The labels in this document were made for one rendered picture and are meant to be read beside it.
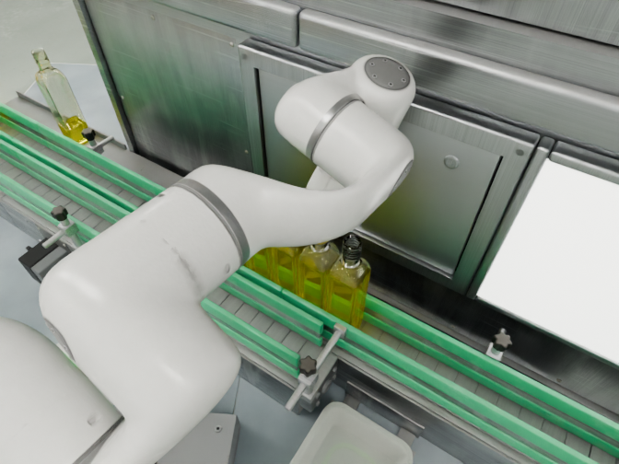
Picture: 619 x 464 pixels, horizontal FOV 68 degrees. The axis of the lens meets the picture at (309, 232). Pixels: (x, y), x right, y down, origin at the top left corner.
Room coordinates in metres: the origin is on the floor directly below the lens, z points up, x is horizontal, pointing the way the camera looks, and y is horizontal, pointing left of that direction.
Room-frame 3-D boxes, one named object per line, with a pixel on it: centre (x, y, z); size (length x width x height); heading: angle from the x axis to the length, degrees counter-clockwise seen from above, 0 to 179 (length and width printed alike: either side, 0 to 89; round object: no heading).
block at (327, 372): (0.34, -0.02, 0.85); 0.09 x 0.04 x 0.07; 147
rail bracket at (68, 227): (0.61, 0.52, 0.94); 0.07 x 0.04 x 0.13; 147
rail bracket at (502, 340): (0.36, -0.32, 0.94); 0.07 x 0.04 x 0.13; 147
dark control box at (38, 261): (0.65, 0.62, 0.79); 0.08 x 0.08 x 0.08; 57
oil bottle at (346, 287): (0.44, -0.07, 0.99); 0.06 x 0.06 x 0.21; 56
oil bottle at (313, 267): (0.47, -0.02, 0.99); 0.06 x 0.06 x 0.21; 57
